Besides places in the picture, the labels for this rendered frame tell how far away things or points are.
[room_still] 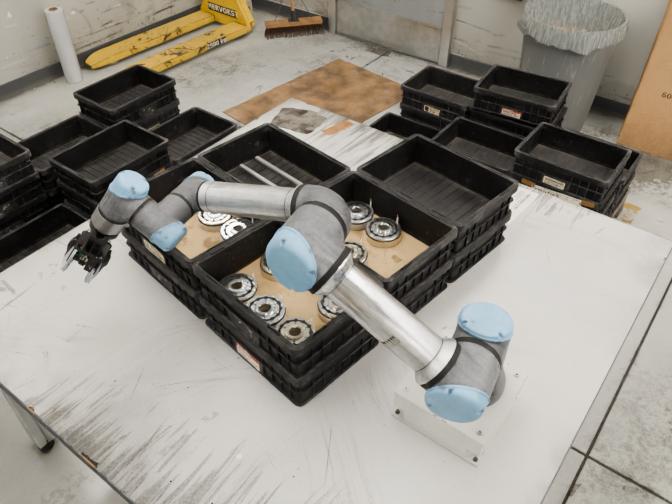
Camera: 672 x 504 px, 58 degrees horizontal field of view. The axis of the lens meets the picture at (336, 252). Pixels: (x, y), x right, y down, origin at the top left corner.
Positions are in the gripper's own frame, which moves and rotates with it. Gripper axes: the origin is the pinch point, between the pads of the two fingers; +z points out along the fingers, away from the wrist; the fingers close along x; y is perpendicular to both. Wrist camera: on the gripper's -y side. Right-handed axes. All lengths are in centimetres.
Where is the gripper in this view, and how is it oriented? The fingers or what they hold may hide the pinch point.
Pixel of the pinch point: (77, 271)
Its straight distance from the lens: 168.0
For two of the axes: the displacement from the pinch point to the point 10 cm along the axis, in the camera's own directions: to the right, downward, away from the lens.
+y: -0.4, 6.1, -7.9
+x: 8.0, 4.9, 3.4
